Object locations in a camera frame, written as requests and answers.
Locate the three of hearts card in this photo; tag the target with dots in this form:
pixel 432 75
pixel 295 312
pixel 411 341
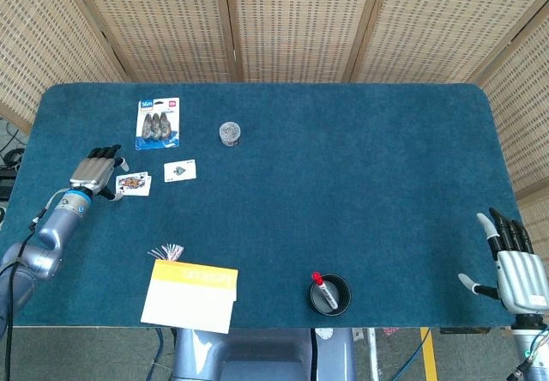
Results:
pixel 149 189

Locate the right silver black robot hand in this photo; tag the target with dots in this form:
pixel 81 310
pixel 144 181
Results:
pixel 523 278

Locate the round clear paper clip tub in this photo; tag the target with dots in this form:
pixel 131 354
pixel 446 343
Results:
pixel 230 134

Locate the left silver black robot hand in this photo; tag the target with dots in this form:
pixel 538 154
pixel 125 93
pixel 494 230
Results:
pixel 92 173

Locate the woven bamboo folding screen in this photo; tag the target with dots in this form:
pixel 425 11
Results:
pixel 300 20

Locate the black floor box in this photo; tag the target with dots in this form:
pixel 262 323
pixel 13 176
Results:
pixel 5 183

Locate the blue binder clip blister pack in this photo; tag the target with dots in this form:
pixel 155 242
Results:
pixel 158 123

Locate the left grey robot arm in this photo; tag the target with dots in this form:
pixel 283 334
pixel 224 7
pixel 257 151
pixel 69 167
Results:
pixel 51 235

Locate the ace of spades card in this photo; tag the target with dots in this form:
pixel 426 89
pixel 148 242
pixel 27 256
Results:
pixel 179 170

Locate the grey robot torso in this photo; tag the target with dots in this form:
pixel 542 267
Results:
pixel 257 355

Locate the blue felt table mat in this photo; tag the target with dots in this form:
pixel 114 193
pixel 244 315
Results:
pixel 343 192

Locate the black round cup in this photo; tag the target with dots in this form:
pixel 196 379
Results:
pixel 341 291

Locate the bundle of coloured strands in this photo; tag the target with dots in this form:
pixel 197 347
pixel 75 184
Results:
pixel 169 253

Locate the yellow white paper envelope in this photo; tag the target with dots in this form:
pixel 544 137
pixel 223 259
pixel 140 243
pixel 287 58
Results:
pixel 188 299

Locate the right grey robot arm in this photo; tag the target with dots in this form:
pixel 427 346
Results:
pixel 525 344

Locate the red capped white marker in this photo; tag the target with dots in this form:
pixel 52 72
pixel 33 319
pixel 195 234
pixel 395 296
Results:
pixel 326 293

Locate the face playing card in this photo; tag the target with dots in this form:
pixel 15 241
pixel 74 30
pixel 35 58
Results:
pixel 132 182

